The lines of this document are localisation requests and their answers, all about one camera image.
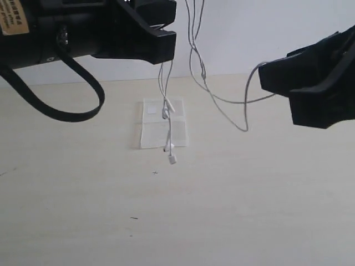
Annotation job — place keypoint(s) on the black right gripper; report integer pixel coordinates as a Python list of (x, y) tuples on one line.
[(320, 79)]

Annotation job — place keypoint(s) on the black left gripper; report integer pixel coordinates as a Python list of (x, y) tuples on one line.
[(32, 32)]

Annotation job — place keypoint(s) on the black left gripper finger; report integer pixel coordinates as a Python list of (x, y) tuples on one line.
[(157, 13)]

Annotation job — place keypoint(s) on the white wired earphones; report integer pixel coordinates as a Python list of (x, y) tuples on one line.
[(195, 11)]

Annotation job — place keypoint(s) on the clear plastic storage box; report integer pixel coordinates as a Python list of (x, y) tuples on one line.
[(150, 129)]

